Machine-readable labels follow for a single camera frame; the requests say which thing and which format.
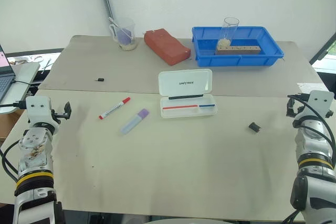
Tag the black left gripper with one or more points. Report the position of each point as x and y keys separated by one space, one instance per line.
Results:
x=56 y=115

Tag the white open pencil case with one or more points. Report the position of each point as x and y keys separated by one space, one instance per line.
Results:
x=185 y=85

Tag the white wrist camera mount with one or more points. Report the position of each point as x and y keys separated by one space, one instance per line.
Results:
x=38 y=108
x=320 y=102

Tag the black pen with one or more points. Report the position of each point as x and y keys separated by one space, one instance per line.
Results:
x=186 y=97

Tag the purple scoop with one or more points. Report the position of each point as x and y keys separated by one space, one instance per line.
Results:
x=123 y=36

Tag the black eraser block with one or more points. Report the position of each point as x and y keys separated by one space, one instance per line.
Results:
x=254 y=127

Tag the beige table mat with crease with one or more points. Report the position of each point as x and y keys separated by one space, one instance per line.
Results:
x=126 y=72

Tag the white stirring stick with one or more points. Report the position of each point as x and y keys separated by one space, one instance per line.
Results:
x=115 y=24

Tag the blue plastic bin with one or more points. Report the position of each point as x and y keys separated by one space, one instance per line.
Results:
x=236 y=60

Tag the red brick shaped block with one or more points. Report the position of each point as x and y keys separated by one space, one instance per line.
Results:
x=166 y=47

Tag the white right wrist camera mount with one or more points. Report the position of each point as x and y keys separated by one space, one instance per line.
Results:
x=320 y=102

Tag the blue marker pen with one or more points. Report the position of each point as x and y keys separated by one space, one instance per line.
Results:
x=207 y=106

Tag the red pen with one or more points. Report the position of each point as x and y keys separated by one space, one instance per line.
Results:
x=180 y=107

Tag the red capped white marker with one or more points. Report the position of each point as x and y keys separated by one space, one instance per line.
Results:
x=113 y=108

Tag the grey laptop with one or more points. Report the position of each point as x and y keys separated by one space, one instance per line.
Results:
x=4 y=77

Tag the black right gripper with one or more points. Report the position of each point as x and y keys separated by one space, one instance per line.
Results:
x=299 y=109

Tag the clear plastic measuring cup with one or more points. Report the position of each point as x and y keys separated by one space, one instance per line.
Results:
x=130 y=44

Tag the purple capped highlighter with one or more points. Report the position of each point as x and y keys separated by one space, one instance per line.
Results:
x=134 y=121

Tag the brown wooden holed block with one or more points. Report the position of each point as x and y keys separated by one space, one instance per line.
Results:
x=239 y=50

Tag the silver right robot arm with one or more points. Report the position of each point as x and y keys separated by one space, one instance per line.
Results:
x=312 y=140

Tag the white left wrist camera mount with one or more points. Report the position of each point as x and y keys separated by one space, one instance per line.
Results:
x=38 y=108

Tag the black diagonal window strut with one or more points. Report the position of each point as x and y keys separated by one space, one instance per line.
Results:
x=324 y=48

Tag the tiny black clip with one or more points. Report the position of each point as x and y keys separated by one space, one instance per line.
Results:
x=100 y=79

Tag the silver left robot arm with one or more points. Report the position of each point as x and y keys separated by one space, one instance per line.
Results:
x=34 y=155

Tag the clear glass cylinder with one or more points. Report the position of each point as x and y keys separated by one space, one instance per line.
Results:
x=229 y=31

